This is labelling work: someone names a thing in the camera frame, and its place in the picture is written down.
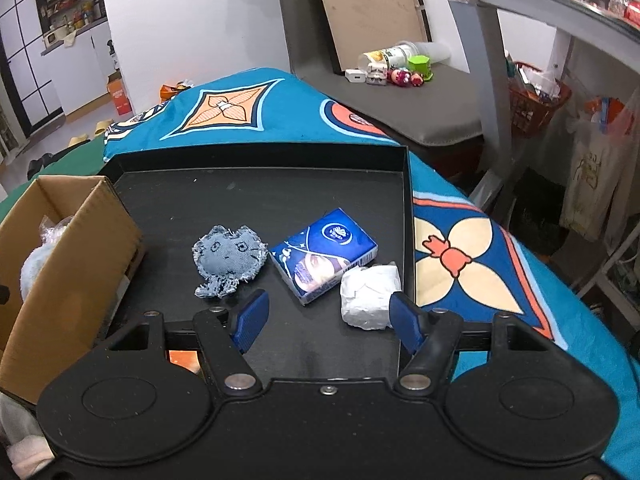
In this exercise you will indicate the orange bag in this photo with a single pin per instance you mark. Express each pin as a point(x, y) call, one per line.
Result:
point(169, 91)

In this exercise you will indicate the clear plastic wrapped bag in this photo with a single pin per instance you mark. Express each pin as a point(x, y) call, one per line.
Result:
point(50, 231)

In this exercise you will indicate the orange plastic basket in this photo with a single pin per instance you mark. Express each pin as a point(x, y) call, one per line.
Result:
point(535, 96)

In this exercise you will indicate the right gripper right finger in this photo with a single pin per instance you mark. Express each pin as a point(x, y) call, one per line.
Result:
point(431, 341)

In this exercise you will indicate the blue tissue pack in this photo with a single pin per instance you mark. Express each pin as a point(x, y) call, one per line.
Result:
point(314, 260)

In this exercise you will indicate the wooden board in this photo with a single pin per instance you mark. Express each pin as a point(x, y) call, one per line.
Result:
point(359, 26)

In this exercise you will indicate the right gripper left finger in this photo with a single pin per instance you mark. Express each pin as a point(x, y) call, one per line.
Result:
point(220, 337)

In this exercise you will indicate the white crumpled soft block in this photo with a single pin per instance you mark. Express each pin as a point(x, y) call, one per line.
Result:
point(365, 295)

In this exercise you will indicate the fluffy light blue plush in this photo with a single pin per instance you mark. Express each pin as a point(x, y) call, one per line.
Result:
point(33, 265)

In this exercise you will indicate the denim cat soft toy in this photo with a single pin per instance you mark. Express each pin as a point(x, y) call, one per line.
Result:
point(225, 258)

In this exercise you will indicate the brown cardboard box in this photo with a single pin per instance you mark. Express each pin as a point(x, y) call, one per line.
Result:
point(58, 321)

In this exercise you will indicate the green cloth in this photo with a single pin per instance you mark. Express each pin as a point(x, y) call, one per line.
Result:
point(85, 160)

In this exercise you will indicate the green toy container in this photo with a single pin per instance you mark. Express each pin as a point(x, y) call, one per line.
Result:
point(420, 65)

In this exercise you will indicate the yellow slipper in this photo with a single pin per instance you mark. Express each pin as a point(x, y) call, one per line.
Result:
point(75, 140)
point(101, 127)

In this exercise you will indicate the grey bench cushion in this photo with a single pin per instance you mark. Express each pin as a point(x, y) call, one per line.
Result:
point(441, 112)

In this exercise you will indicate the white paper cup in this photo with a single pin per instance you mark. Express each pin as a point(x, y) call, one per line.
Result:
point(394, 57)

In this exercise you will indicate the grey metal table frame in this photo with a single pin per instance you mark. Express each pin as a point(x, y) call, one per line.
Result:
point(481, 37)

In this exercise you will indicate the cream tote bag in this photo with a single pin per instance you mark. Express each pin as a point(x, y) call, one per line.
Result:
point(601, 170)

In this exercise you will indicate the blue patterned blanket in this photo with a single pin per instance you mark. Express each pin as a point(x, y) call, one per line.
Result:
point(464, 260)

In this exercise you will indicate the orange cardboard box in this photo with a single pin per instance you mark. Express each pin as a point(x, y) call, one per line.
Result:
point(117, 91)

